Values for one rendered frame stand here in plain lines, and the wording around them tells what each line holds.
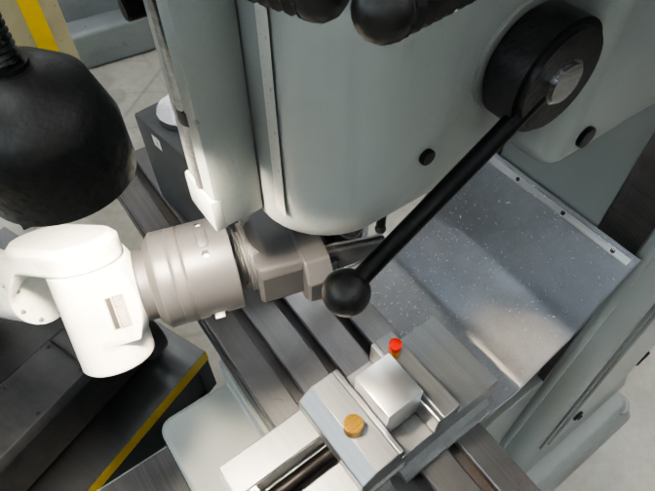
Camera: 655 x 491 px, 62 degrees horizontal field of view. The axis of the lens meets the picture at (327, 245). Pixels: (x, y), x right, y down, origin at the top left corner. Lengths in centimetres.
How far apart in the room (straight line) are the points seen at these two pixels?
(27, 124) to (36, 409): 105
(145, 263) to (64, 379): 81
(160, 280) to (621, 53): 37
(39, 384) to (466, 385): 88
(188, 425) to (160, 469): 11
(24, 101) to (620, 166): 66
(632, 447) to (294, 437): 140
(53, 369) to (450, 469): 85
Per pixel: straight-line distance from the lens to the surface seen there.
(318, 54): 27
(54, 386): 127
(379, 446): 65
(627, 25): 40
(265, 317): 85
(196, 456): 89
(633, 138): 74
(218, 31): 31
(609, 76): 43
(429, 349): 75
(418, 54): 29
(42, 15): 221
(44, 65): 26
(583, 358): 103
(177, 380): 141
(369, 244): 50
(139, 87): 299
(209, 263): 46
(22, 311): 57
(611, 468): 189
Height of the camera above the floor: 164
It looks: 51 degrees down
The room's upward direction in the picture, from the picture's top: straight up
